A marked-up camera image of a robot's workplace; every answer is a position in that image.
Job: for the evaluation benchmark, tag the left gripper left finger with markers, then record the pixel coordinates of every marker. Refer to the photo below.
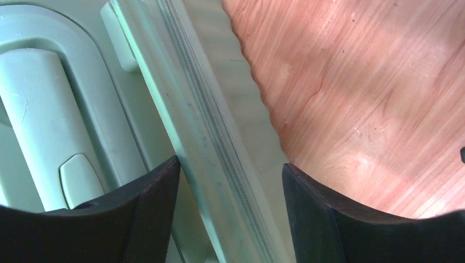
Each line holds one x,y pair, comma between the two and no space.
132,223

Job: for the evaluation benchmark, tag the green suitcase blue lining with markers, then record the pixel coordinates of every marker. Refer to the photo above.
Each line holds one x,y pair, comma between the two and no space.
96,94

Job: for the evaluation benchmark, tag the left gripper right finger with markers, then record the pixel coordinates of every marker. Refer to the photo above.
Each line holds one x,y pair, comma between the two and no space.
327,226

